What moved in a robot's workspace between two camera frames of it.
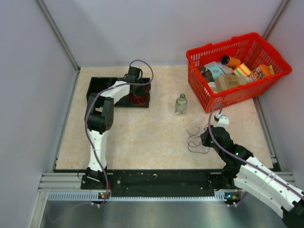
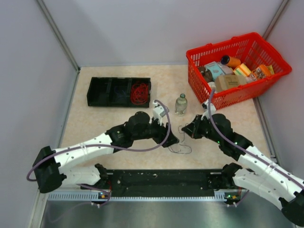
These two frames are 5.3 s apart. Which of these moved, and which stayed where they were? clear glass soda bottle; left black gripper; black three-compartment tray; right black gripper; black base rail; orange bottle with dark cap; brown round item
Moved: right black gripper; left black gripper
Stayed: clear glass soda bottle; brown round item; black base rail; orange bottle with dark cap; black three-compartment tray
